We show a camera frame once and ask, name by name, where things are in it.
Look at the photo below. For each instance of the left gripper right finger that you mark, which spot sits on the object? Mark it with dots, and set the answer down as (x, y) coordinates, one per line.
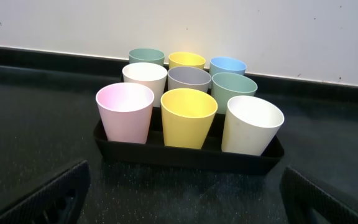
(309, 203)

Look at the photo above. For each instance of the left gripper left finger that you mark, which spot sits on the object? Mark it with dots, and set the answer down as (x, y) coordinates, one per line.
(42, 200)

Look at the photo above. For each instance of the white cup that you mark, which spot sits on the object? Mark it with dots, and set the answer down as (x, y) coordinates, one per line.
(247, 137)
(145, 74)

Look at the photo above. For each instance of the pink cup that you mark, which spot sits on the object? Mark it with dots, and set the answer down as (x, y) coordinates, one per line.
(126, 121)

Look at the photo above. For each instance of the yellow cup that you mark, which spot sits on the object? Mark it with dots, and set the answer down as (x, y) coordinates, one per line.
(185, 130)
(186, 59)

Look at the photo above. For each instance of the black tray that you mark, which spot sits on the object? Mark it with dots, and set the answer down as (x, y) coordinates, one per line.
(182, 160)

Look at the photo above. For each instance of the green cup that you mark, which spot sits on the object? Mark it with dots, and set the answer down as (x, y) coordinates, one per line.
(233, 85)
(146, 56)

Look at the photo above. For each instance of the blue cup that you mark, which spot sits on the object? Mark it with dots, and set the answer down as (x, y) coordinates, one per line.
(227, 65)

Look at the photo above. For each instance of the grey cup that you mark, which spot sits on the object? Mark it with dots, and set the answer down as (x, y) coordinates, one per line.
(189, 77)

